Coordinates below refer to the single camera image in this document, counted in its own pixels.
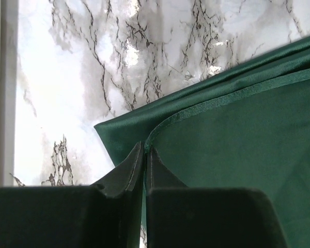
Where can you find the dark green cloth napkin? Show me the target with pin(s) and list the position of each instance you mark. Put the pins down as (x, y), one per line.
(248, 126)

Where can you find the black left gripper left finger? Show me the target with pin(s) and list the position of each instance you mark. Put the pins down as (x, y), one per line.
(106, 213)

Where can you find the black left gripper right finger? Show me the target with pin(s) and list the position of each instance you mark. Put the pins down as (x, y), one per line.
(180, 216)

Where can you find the leaf-patterned serving tray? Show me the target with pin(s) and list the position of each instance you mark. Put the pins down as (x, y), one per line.
(9, 18)

